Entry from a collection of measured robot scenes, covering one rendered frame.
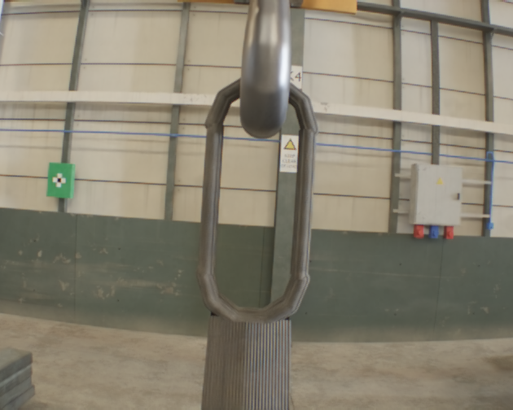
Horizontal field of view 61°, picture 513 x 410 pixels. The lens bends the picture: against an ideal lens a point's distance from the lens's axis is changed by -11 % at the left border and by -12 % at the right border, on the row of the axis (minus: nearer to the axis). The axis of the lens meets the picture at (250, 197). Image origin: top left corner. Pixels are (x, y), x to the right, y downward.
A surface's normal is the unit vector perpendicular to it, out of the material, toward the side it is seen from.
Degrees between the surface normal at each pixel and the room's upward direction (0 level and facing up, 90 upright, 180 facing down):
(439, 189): 90
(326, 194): 90
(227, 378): 51
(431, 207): 90
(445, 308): 90
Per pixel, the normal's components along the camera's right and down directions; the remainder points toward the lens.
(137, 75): 0.03, -0.01
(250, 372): 0.04, -0.63
